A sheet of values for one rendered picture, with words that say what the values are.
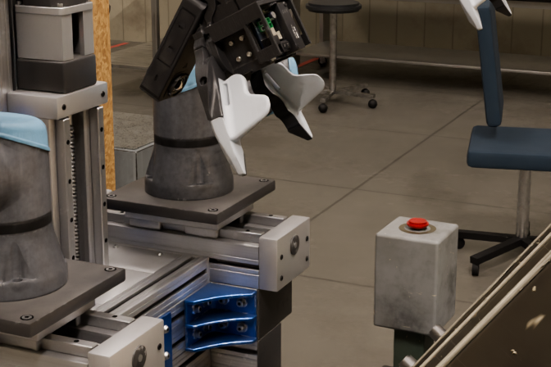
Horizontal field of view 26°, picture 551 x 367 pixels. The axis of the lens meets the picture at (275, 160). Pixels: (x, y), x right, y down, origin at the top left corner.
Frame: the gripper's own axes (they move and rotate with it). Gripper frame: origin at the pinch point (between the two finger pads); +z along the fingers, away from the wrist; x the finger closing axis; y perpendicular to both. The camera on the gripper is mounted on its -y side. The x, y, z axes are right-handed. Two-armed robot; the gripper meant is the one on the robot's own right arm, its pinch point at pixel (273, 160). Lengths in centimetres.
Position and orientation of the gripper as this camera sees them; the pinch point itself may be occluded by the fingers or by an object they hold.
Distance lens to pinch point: 113.1
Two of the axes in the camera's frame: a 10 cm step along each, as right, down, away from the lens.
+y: 8.0, -3.5, -4.8
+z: 4.2, 9.1, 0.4
